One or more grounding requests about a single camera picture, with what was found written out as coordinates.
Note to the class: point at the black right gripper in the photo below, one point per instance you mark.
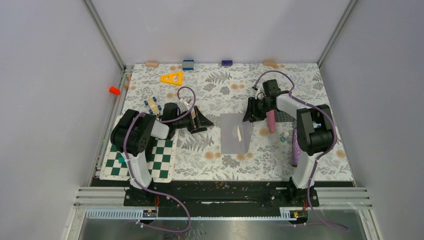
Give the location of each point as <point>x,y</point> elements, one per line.
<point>252,114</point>

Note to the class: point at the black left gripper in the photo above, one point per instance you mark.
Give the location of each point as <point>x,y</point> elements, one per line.
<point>200,120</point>

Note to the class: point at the tan lined letter paper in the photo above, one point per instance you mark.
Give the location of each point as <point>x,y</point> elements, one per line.
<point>239,136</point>

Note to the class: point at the grey paper envelope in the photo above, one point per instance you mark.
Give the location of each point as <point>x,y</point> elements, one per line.
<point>229,143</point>

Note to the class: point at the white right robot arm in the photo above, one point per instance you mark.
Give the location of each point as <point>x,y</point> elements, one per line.
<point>316,134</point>

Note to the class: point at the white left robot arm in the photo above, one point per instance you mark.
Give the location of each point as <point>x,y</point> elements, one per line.
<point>135,131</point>

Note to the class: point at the floral patterned table mat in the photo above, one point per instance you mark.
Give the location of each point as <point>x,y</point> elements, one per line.
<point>225,90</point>

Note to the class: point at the pink toy microphone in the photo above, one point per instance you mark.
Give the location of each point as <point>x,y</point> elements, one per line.
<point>271,121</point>

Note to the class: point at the dark green building baseplate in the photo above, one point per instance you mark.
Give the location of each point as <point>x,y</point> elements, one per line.
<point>283,117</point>

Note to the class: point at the yellow triangle toy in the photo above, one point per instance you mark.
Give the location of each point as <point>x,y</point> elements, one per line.
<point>175,78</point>

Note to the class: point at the wooden toy car blue wheels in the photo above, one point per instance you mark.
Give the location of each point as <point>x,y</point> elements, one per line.
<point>154,107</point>

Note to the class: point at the purple glitter microphone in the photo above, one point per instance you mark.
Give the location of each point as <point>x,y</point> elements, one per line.
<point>296,151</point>

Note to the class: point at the right wooden cylinder block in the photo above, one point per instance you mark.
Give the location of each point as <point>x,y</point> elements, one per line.
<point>271,64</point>

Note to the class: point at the wooden cylinder block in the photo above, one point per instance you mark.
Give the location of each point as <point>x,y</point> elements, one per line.
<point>271,64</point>
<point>151,64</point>

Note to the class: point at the dark purple building brick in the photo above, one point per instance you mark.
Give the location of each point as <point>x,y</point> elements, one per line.
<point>226,62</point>

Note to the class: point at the blue building brick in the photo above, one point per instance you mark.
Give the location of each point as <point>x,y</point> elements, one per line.
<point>187,65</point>

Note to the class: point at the left wooden cylinder block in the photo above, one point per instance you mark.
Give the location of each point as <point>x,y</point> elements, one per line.
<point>151,64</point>

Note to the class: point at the orange plastic cap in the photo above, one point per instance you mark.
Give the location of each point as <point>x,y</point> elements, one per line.
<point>115,91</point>

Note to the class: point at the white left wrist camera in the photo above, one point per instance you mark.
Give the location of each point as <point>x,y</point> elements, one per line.
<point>188,104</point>

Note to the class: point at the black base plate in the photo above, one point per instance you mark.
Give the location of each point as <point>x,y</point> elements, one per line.
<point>219,198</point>

